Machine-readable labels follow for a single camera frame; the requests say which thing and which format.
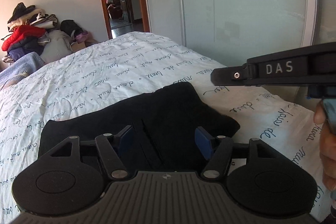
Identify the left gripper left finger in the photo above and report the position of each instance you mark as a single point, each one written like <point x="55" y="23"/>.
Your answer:
<point x="124" y="139"/>

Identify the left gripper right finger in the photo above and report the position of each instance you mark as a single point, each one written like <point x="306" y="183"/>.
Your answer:
<point x="205" y="142"/>

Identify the black pants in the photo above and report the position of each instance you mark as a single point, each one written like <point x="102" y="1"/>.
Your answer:
<point x="163" y="123"/>

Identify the person's right hand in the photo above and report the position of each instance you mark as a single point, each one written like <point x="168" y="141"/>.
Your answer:
<point x="327" y="149"/>

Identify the white script-print bed cover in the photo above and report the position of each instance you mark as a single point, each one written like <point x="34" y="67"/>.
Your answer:
<point x="103" y="74"/>

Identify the grey bag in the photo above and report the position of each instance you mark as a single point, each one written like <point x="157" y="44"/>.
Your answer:
<point x="58" y="47"/>

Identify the blue striped blanket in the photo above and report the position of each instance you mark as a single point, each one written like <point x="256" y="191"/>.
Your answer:
<point x="22" y="68"/>

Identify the black bag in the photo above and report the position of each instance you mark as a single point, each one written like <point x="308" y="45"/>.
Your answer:
<point x="71" y="28"/>

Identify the pile of clothes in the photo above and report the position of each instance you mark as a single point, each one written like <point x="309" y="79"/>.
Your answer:
<point x="28" y="27"/>

